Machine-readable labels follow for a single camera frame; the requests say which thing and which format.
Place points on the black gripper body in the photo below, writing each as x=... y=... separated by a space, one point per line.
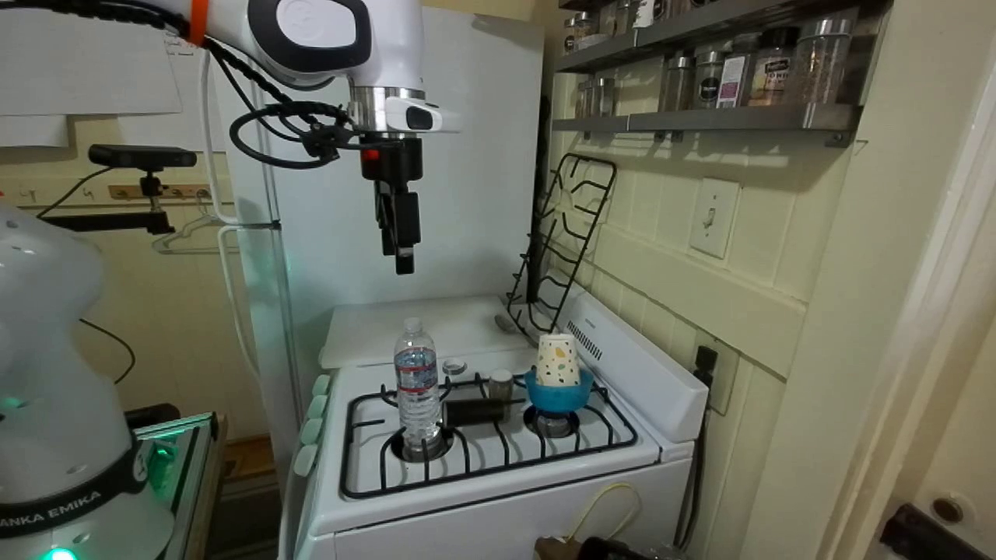
x=391 y=167

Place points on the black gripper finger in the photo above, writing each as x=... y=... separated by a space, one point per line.
x=405 y=261

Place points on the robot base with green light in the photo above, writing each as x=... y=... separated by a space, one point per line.
x=77 y=480

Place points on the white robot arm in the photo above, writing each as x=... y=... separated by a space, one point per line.
x=341 y=75

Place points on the white refrigerator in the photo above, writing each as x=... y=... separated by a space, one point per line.
x=297 y=243

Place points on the small spice shaker jar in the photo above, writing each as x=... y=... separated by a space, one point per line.
x=504 y=385

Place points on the white gas stove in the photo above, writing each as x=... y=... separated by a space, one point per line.
x=505 y=477

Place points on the white patterned paper cup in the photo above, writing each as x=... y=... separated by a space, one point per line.
x=556 y=358

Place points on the clear plastic water bottle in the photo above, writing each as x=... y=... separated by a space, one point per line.
x=419 y=390

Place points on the black stove grate on burners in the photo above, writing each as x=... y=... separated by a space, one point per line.
x=486 y=441

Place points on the black leaning stove grate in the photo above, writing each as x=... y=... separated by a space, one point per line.
x=563 y=231

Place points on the blue bowl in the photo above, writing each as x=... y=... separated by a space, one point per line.
x=560 y=400

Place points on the black camera on stand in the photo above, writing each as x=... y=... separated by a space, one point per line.
x=108 y=157

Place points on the grey wall spice rack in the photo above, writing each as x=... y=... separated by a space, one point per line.
x=718 y=65

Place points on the white wall outlet plate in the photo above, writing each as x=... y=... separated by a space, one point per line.
x=714 y=215

